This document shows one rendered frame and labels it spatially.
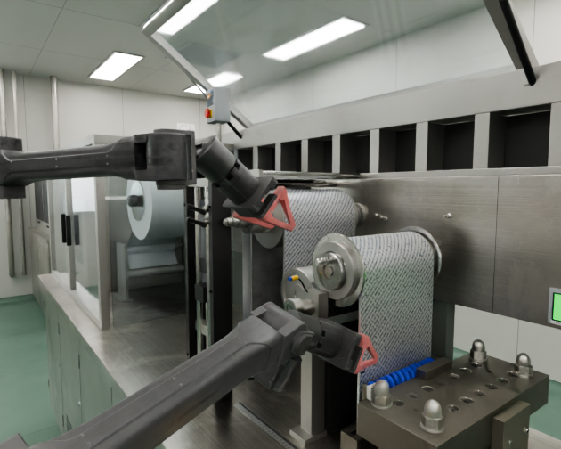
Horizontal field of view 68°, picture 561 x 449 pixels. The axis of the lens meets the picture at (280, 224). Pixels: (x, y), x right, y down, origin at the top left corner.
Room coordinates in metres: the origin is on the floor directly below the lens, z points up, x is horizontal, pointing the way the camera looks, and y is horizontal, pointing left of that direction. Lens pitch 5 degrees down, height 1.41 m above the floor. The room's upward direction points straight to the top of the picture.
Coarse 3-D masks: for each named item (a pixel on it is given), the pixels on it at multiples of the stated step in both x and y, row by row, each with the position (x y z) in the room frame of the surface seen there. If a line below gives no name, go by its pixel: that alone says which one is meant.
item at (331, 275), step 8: (328, 256) 0.81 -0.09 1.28; (336, 256) 0.79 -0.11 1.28; (336, 264) 0.79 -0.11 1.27; (344, 264) 0.79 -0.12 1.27; (320, 272) 0.83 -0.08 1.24; (328, 272) 0.81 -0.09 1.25; (336, 272) 0.79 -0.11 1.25; (344, 272) 0.78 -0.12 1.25; (320, 280) 0.83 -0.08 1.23; (328, 280) 0.81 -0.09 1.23; (336, 280) 0.79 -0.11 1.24; (344, 280) 0.78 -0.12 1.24; (328, 288) 0.81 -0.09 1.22; (336, 288) 0.79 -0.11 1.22
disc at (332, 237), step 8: (328, 240) 0.84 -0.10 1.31; (336, 240) 0.82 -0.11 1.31; (344, 240) 0.80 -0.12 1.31; (352, 248) 0.78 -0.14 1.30; (360, 256) 0.77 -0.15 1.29; (312, 264) 0.88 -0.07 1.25; (360, 264) 0.77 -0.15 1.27; (360, 272) 0.77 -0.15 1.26; (360, 280) 0.77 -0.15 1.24; (360, 288) 0.77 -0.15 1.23; (352, 296) 0.78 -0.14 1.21; (336, 304) 0.82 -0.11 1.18; (344, 304) 0.80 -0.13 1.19; (352, 304) 0.79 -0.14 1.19
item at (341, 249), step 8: (320, 248) 0.84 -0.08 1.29; (328, 248) 0.82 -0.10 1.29; (336, 248) 0.80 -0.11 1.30; (344, 248) 0.79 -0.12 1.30; (320, 256) 0.84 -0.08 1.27; (344, 256) 0.79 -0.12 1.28; (352, 256) 0.78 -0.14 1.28; (352, 264) 0.77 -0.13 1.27; (352, 272) 0.77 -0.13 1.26; (352, 280) 0.77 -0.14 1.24; (320, 288) 0.84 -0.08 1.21; (344, 288) 0.79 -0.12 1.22; (352, 288) 0.77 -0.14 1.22; (328, 296) 0.82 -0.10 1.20; (336, 296) 0.80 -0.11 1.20; (344, 296) 0.79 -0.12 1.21
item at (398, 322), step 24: (408, 288) 0.86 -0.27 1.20; (432, 288) 0.91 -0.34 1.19; (360, 312) 0.77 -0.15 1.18; (384, 312) 0.81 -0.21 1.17; (408, 312) 0.86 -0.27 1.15; (432, 312) 0.91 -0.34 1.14; (384, 336) 0.81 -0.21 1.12; (408, 336) 0.86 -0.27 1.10; (384, 360) 0.81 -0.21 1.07; (408, 360) 0.86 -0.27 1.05; (360, 384) 0.77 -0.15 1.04
